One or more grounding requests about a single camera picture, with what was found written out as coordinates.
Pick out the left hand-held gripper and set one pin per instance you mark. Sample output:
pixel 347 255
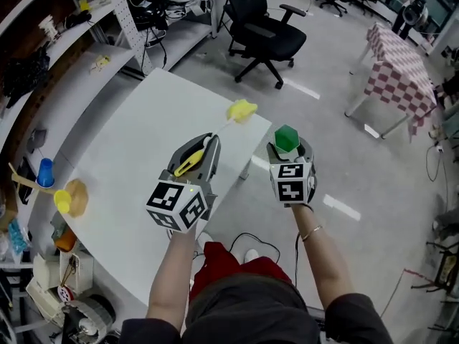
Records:
pixel 179 206

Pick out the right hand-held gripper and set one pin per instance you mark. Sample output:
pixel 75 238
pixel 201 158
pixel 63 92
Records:
pixel 292 185

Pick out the green plastic cup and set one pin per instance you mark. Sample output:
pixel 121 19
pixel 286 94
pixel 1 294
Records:
pixel 286 140

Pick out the person's left forearm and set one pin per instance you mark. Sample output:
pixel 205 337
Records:
pixel 168 281

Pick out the person's right forearm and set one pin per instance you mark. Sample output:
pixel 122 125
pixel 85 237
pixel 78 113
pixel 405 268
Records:
pixel 322 263

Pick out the wooden cup rack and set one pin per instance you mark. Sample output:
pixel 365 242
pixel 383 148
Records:
pixel 77 199

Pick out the yellow plastic cup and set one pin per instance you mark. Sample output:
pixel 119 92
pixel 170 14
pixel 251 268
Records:
pixel 62 201

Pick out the blue plastic cup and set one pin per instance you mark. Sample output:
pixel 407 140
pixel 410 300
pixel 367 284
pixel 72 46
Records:
pixel 45 174

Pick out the person's left white shoe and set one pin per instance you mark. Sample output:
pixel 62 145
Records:
pixel 204 240

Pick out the person's white shoe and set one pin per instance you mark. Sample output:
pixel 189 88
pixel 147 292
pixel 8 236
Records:
pixel 251 256
pixel 204 240

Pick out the person's right white shoe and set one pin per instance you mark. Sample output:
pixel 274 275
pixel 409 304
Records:
pixel 251 256

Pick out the person's red trousers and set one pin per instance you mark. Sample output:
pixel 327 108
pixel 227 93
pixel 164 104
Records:
pixel 222 263

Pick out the black office chair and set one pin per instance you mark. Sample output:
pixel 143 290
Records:
pixel 265 31

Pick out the white metal shelf rack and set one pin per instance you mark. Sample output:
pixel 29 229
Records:
pixel 107 59

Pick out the small yellow white packet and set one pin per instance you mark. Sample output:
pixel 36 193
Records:
pixel 100 63

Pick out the red white checkered tablecloth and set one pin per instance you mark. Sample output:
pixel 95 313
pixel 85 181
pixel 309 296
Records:
pixel 398 66

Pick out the grey mesh bin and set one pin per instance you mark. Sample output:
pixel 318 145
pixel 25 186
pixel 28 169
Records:
pixel 59 224

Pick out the orange plastic container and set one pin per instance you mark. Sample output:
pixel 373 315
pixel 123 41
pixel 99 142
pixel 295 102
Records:
pixel 66 240

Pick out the grey cap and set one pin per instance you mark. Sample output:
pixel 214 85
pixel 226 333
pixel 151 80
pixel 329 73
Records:
pixel 37 138

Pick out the person's dark shirt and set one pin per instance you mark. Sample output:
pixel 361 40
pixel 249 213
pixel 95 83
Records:
pixel 251 317

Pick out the black flat box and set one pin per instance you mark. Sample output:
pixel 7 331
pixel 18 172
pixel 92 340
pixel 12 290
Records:
pixel 27 181

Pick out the grey ribbed round device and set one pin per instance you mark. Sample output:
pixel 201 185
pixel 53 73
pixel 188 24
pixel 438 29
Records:
pixel 97 310

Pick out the black bag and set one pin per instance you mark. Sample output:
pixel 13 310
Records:
pixel 25 77

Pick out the red white spool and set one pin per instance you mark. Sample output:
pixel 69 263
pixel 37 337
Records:
pixel 65 293

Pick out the white bag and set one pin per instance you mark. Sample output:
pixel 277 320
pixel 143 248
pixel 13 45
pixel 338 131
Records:
pixel 44 272

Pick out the wooden chair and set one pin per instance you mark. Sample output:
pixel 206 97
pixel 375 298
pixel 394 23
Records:
pixel 446 271

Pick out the light blue packet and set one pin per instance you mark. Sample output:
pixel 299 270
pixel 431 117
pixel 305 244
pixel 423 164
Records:
pixel 19 237

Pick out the white jar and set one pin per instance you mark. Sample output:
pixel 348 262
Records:
pixel 48 25

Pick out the white plastic crate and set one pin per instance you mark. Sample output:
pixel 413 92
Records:
pixel 41 299

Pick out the white table frame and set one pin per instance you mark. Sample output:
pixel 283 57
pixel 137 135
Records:
pixel 356 104

